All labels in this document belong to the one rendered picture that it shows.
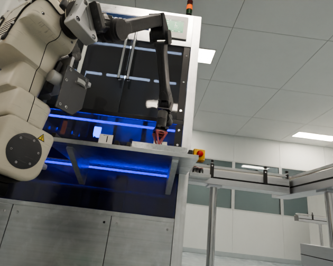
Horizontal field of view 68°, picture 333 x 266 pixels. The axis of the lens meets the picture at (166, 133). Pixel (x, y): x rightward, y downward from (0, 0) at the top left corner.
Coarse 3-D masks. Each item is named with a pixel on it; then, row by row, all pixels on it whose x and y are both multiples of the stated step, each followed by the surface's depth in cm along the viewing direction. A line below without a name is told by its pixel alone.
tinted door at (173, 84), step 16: (144, 48) 179; (176, 48) 180; (144, 64) 174; (176, 64) 176; (144, 80) 170; (176, 80) 171; (128, 96) 165; (144, 96) 166; (176, 96) 167; (128, 112) 161; (144, 112) 162; (176, 112) 163
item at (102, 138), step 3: (99, 135) 153; (102, 135) 153; (105, 135) 153; (108, 135) 154; (111, 135) 154; (99, 138) 153; (102, 138) 153; (105, 138) 153; (108, 138) 153; (111, 138) 153; (99, 141) 152; (102, 141) 152; (105, 141) 152; (108, 141) 152; (111, 141) 152
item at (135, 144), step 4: (132, 144) 114; (136, 144) 114; (140, 144) 114; (144, 144) 114; (148, 144) 115; (152, 144) 115; (156, 144) 115; (148, 148) 114; (152, 148) 114; (156, 148) 114; (160, 148) 114; (164, 148) 114; (168, 148) 114; (172, 148) 114; (176, 148) 115; (180, 148) 115; (184, 148) 115; (176, 152) 114; (180, 152) 114; (184, 152) 114
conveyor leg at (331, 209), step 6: (318, 192) 138; (324, 192) 135; (330, 192) 133; (330, 198) 132; (330, 204) 131; (330, 210) 130; (330, 216) 129; (330, 222) 128; (330, 228) 128; (330, 234) 127; (330, 240) 126; (330, 246) 126
